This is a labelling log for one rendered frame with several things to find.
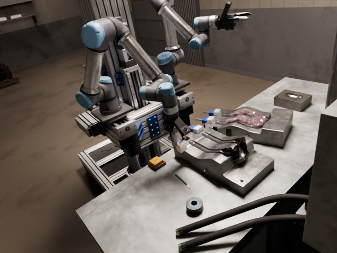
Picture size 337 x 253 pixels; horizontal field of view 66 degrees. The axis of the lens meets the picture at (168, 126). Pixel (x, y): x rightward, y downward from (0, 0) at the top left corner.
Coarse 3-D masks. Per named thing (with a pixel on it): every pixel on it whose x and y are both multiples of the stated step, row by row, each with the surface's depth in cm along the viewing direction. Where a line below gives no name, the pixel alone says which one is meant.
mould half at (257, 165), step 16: (208, 128) 161; (208, 144) 148; (224, 144) 141; (192, 160) 144; (208, 160) 131; (224, 160) 126; (256, 160) 133; (272, 160) 131; (224, 176) 126; (240, 176) 125; (256, 176) 124; (240, 192) 122
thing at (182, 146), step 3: (177, 141) 145; (180, 141) 143; (183, 141) 142; (180, 144) 141; (183, 144) 141; (186, 144) 143; (177, 147) 142; (180, 147) 140; (183, 147) 142; (186, 147) 144; (177, 150) 144; (180, 150) 142; (183, 150) 143
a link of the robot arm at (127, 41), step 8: (120, 24) 132; (120, 32) 132; (128, 32) 140; (120, 40) 134; (128, 40) 134; (128, 48) 135; (136, 48) 135; (136, 56) 135; (144, 56) 136; (144, 64) 136; (152, 64) 137; (144, 72) 139; (152, 72) 136; (160, 72) 138; (152, 80) 139; (160, 80) 136; (168, 80) 139
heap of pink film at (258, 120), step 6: (240, 108) 172; (246, 108) 169; (234, 114) 172; (246, 114) 166; (252, 114) 164; (258, 114) 161; (228, 120) 165; (234, 120) 161; (240, 120) 160; (246, 120) 157; (252, 120) 159; (258, 120) 157; (264, 120) 157; (252, 126) 156; (258, 126) 156
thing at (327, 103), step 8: (336, 32) 74; (336, 40) 74; (336, 48) 75; (336, 56) 76; (336, 64) 76; (336, 72) 77; (336, 80) 78; (328, 88) 82; (336, 88) 79; (328, 96) 83; (336, 96) 81; (328, 104) 84; (304, 208) 112
